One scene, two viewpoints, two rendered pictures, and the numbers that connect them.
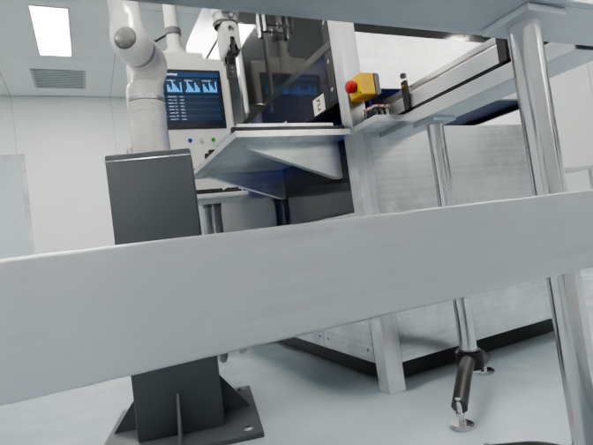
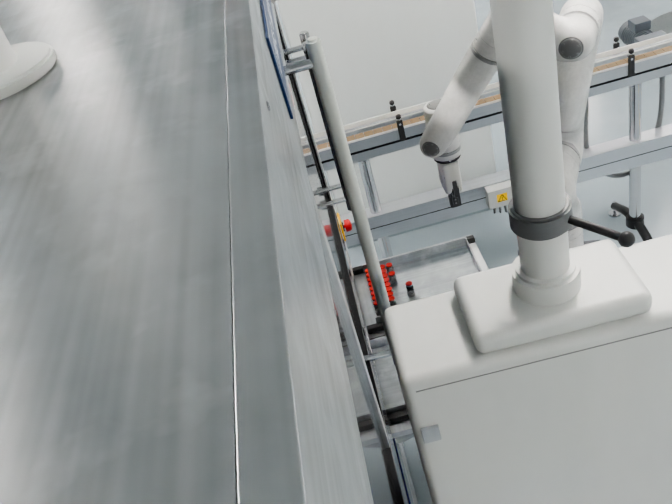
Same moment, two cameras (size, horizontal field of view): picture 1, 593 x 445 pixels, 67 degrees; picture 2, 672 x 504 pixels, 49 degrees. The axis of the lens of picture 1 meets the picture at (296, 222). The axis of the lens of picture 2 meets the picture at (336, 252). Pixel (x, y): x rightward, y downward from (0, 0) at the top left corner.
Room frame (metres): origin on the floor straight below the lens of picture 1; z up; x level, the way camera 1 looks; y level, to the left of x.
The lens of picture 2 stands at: (3.22, 0.64, 2.35)
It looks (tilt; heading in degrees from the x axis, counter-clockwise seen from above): 36 degrees down; 208
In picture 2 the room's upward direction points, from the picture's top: 17 degrees counter-clockwise
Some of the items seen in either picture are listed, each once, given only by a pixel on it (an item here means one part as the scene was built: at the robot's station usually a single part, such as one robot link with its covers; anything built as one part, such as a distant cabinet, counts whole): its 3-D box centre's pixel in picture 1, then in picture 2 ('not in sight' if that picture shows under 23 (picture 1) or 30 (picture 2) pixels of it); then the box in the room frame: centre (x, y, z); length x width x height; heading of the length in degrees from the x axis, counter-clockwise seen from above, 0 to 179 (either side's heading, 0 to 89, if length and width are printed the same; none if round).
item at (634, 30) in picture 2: not in sight; (643, 37); (0.00, 0.66, 0.90); 0.28 x 0.12 x 0.14; 25
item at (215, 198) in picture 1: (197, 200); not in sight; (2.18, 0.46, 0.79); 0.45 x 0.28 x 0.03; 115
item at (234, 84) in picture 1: (226, 84); (374, 457); (2.63, 0.30, 1.50); 0.49 x 0.01 x 0.59; 25
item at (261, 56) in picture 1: (257, 43); (328, 241); (2.15, 0.07, 1.50); 0.47 x 0.01 x 0.59; 25
